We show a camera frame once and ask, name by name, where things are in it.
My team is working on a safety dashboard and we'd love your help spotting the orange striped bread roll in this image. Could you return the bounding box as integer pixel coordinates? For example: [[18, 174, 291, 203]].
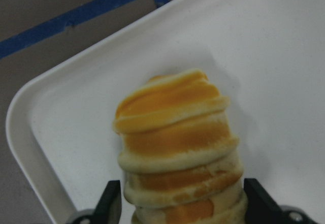
[[113, 69, 248, 223]]

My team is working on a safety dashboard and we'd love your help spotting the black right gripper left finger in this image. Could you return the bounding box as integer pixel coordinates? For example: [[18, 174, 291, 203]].
[[66, 180, 122, 224]]

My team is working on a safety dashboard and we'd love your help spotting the white rectangular tray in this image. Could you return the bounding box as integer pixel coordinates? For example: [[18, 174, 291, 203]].
[[6, 0, 324, 223]]

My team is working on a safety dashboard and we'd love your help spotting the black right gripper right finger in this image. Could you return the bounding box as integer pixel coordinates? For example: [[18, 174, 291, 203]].
[[244, 178, 316, 224]]

